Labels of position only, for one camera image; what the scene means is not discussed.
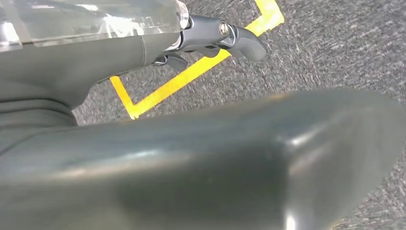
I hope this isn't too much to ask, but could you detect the yellow floor tape square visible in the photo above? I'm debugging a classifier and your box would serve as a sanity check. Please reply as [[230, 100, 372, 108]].
[[109, 0, 285, 120]]

